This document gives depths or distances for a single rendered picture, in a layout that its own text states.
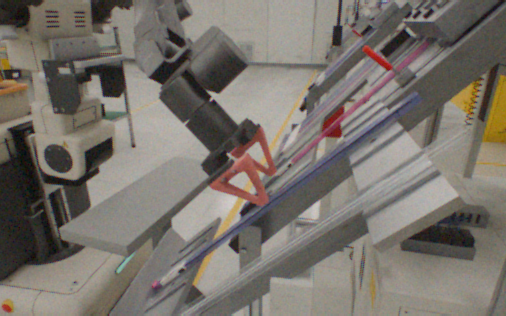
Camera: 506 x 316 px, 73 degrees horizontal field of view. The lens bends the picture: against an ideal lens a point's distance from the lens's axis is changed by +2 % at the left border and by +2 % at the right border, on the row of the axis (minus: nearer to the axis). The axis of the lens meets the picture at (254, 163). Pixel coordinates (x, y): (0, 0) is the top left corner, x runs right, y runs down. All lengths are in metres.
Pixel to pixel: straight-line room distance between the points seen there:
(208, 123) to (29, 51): 0.90
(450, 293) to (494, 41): 0.50
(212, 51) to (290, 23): 9.09
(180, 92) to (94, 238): 0.67
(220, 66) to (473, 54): 0.40
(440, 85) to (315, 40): 8.86
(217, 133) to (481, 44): 0.42
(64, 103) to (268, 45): 8.66
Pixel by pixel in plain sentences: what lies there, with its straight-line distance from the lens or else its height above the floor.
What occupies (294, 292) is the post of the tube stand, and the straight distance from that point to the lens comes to 0.50.
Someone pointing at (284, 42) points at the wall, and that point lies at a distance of 9.56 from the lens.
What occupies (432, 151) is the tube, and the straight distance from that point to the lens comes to 0.31.
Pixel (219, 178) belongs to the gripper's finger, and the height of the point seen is 0.96.
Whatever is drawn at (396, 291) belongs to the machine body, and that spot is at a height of 0.62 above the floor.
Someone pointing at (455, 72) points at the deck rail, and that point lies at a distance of 0.64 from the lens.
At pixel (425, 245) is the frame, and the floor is 0.65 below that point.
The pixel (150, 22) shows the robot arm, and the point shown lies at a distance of 0.55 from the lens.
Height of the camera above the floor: 1.15
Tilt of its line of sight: 23 degrees down
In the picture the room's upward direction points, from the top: straight up
